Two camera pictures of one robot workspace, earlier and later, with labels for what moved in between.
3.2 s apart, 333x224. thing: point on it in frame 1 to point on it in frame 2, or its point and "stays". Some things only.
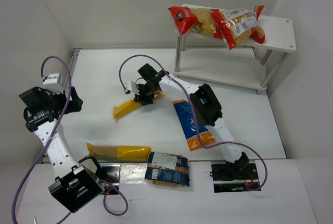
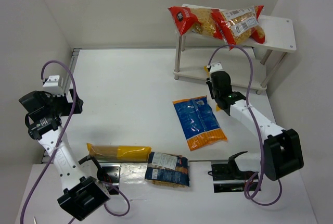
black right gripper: (143, 97) to (209, 86)
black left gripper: (72, 99) stays
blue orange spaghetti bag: (186, 115) stays
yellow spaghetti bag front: (117, 153) stays
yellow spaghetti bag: (125, 108) to (207, 71)
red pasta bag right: (238, 25) stays
